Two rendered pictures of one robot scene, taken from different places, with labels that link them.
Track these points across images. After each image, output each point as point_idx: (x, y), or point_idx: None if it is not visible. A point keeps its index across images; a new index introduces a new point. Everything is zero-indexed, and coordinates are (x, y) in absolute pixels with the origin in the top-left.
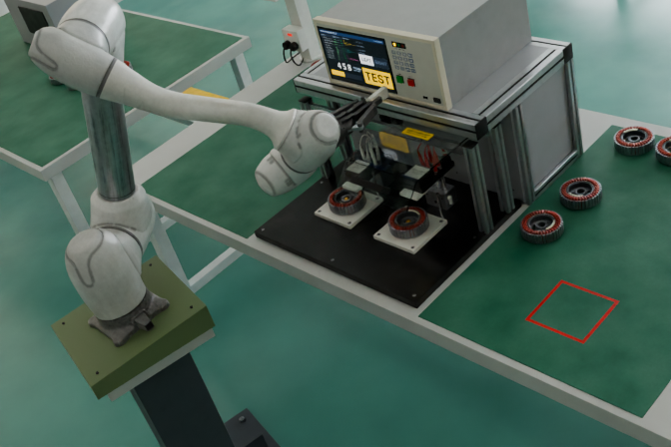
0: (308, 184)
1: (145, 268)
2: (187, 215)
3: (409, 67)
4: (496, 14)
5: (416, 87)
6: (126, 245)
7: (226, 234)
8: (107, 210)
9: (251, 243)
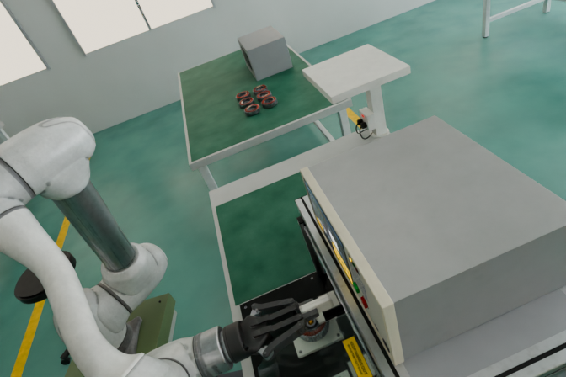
0: (305, 269)
1: (155, 303)
2: (221, 252)
3: (363, 291)
4: (516, 266)
5: (369, 310)
6: (103, 313)
7: (227, 290)
8: (104, 275)
9: (234, 314)
